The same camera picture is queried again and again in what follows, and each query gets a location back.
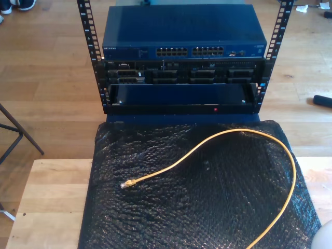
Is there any yellow network cable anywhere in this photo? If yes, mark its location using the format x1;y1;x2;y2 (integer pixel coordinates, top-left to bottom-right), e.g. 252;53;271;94
120;129;297;249

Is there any black panel with red light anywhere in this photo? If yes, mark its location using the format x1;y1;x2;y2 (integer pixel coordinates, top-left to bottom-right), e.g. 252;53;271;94
103;103;260;115

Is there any blue rack shelf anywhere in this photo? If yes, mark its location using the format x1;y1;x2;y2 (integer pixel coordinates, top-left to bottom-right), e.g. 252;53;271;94
108;82;257;106

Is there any black Dell server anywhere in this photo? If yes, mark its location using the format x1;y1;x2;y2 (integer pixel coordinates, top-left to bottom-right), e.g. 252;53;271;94
94;59;270;85

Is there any black bubble wrap mat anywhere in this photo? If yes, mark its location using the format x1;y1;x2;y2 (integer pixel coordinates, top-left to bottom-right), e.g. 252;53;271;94
77;119;324;249

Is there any black foam cylinder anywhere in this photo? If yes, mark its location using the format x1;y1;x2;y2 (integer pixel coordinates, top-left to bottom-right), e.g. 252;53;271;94
313;94;332;108

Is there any white metal foot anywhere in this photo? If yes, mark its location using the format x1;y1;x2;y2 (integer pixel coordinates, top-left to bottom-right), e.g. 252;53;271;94
0;209;17;222

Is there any dark blue shoe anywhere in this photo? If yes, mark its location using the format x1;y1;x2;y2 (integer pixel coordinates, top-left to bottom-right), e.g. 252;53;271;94
17;0;37;11

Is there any blue base plate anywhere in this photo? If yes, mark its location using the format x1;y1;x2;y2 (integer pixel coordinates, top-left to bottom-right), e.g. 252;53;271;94
105;113;261;125

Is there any blue Netgear network switch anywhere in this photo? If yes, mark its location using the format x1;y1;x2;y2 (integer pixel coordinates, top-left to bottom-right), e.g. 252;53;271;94
102;4;268;61

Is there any black rack frame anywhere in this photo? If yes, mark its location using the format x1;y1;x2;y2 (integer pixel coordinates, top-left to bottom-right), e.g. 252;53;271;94
76;0;295;115

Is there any black stool frame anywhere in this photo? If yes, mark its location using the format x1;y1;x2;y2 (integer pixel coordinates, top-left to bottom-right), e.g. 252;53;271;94
0;102;45;167

